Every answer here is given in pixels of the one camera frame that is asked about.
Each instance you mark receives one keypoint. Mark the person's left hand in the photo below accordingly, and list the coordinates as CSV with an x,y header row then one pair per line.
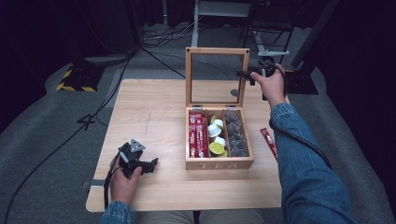
x,y
123,188

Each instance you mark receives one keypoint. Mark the grey metal stand leg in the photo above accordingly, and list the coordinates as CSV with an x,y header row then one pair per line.
x,y
260,42

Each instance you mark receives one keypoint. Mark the black yellow striped base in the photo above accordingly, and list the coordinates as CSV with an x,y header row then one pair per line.
x,y
79,79

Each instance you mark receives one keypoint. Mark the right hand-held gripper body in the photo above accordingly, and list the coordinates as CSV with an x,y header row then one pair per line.
x,y
267,63

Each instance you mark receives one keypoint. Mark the black stand with base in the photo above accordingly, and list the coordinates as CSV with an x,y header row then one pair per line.
x,y
303,77

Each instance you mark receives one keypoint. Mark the green lid capsule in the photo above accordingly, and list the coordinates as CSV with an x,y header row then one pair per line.
x,y
216,148
223,153
213,118

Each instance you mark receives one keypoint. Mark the white metal stand leg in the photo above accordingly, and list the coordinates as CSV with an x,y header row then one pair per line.
x,y
195,28

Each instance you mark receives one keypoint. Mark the pile of red sachets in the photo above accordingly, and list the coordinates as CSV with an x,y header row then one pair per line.
x,y
197,137

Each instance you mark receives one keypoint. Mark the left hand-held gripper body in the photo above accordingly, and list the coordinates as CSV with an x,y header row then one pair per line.
x,y
132,155

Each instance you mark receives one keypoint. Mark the wooden tea box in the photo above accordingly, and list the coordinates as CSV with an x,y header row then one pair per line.
x,y
218,164

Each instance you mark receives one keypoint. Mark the grey table bracket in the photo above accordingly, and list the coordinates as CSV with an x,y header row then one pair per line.
x,y
93,183

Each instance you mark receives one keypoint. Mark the dark capsules in box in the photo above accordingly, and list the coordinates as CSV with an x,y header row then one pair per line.
x,y
237,135

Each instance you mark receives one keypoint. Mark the person's right hand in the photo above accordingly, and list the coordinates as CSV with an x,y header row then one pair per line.
x,y
274,87

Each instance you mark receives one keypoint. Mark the red stick packet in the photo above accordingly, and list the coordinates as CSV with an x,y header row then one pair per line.
x,y
269,142

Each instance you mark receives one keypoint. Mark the white creamer cup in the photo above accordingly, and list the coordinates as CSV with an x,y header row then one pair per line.
x,y
214,130
219,123
220,141

